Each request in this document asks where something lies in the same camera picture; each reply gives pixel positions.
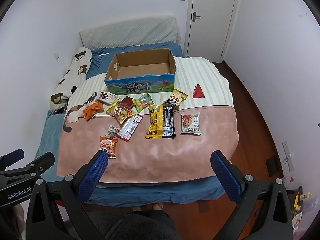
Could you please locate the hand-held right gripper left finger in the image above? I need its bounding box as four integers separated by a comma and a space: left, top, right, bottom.
26, 150, 109, 240

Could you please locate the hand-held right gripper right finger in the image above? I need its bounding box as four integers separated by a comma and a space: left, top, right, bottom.
210, 150, 293, 240

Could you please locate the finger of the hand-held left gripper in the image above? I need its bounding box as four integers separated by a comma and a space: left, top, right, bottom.
0, 148, 25, 167
14, 152, 55, 180

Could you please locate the orange white panda packet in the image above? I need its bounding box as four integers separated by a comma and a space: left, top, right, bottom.
99, 136, 119, 159

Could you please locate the small grey snack packet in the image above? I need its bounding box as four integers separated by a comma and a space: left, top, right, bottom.
105, 124, 121, 139

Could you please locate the long red white packet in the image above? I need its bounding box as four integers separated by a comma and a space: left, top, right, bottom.
116, 114, 144, 143

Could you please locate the orange snack packet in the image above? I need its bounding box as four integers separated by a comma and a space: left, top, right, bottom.
82, 101, 105, 122

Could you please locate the yellow chips packet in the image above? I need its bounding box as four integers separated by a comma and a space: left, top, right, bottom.
105, 100, 136, 124

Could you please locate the white cookie packet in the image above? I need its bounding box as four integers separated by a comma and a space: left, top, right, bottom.
180, 112, 201, 136

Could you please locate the dark red snack packet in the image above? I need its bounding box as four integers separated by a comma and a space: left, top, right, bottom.
119, 96, 136, 111

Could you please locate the white chocolate stick packet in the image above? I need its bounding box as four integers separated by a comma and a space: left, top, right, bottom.
96, 91, 119, 105

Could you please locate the large yellow snack packet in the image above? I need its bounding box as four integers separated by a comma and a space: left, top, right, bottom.
145, 105, 165, 139

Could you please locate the black snack packet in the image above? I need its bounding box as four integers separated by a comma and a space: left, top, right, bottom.
162, 106, 176, 139

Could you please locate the green candy packet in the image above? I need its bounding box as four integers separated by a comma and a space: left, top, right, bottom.
132, 93, 154, 113

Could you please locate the yellow panda snack packet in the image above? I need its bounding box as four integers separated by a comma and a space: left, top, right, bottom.
162, 89, 188, 110

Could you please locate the cardboard box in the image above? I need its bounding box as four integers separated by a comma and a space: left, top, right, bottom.
104, 48, 177, 95

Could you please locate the person's left forearm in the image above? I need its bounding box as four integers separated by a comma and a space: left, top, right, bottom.
0, 204, 27, 240

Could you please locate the black floor box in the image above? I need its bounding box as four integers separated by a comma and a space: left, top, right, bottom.
265, 156, 279, 177

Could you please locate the blue bed sheet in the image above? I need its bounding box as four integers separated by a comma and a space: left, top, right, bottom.
34, 41, 226, 205

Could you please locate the person's dark clothing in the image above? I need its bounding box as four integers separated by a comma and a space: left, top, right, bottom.
81, 209, 181, 240

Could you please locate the white power strip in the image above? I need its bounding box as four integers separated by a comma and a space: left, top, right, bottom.
282, 141, 293, 172

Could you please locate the pile of bagged goods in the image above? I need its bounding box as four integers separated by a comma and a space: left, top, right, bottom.
285, 185, 316, 232

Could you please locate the small red packet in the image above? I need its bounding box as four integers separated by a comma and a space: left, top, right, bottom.
192, 83, 206, 99

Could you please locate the white bear print pillow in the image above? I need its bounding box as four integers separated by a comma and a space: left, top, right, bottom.
50, 47, 93, 115

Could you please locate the grey pillow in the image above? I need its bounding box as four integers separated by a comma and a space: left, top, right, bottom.
79, 16, 182, 52

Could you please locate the white door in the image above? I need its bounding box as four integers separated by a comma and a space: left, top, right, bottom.
184, 0, 241, 58

